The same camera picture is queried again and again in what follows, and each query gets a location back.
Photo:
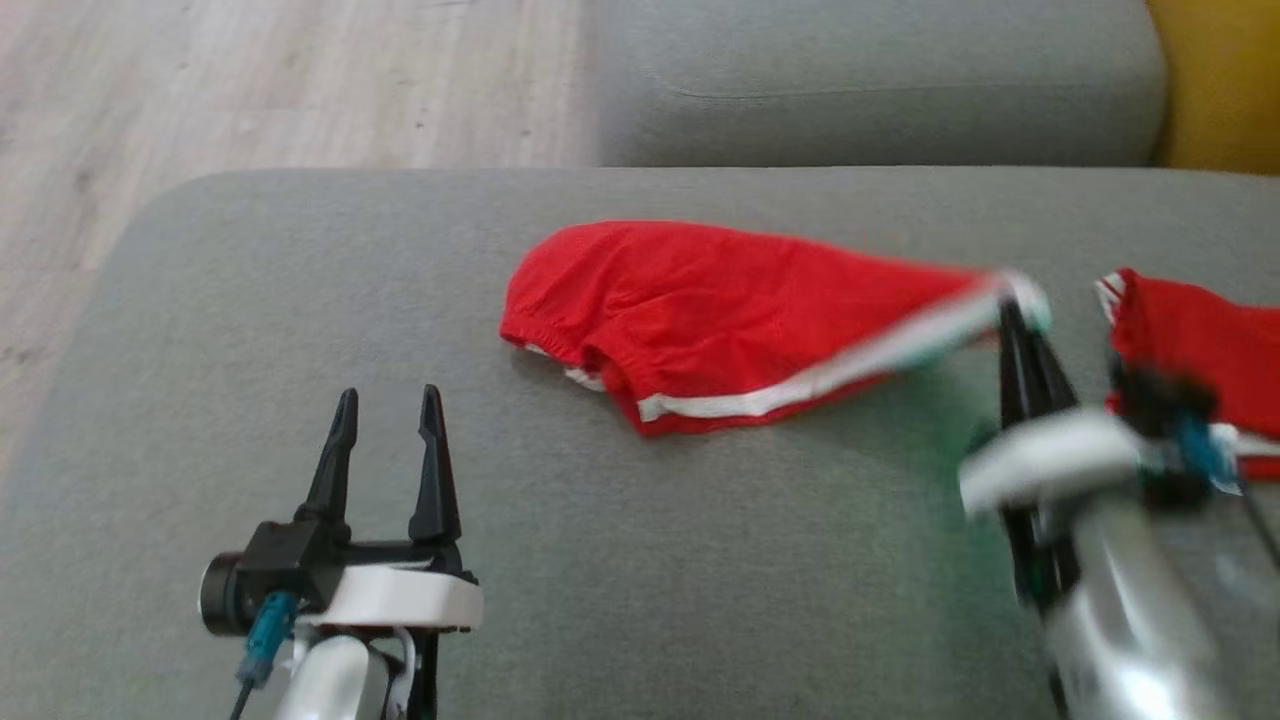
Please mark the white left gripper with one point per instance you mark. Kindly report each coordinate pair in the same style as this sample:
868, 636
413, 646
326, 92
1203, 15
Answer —
400, 595

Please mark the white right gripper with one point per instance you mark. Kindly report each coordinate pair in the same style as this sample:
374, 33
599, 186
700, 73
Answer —
1050, 455

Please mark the red white basketball jersey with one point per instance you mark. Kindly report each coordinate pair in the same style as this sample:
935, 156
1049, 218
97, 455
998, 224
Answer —
1200, 330

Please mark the red shorts with white stripe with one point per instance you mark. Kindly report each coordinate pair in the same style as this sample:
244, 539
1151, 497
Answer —
700, 300

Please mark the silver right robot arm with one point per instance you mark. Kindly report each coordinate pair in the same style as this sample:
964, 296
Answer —
1150, 620

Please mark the large grey sofa seat cushion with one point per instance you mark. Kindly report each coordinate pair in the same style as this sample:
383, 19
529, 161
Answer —
600, 550

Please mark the grey sofa back cushion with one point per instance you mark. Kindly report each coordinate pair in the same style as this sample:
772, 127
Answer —
880, 70

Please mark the mustard yellow cushion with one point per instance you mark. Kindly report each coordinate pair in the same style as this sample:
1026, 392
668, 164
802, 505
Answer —
1225, 80

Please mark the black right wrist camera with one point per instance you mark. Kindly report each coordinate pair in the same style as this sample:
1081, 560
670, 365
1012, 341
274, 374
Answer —
1165, 410

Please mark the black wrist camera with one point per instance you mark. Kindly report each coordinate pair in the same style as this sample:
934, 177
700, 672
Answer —
1165, 410
270, 570

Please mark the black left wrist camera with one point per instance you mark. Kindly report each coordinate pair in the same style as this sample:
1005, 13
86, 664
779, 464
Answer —
270, 570

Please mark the blue right camera connector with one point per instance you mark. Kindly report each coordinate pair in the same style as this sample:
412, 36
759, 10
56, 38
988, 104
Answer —
1205, 450

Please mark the blue camera connector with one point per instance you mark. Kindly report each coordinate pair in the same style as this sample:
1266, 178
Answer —
268, 635
1205, 450

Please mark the blue left camera connector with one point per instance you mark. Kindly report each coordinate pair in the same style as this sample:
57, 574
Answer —
268, 635

